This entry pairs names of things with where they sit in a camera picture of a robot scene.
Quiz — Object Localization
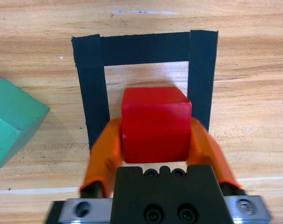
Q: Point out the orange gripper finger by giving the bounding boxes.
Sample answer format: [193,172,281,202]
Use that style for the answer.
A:
[187,116,247,197]
[80,118,124,199]

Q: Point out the black tape square outline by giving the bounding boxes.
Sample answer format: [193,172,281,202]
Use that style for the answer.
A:
[71,29,219,150]

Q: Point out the red wooden cube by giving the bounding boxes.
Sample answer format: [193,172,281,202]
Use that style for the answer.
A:
[121,86,192,164]

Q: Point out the green wooden cube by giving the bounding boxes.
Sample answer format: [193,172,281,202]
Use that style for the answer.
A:
[0,78,50,175]

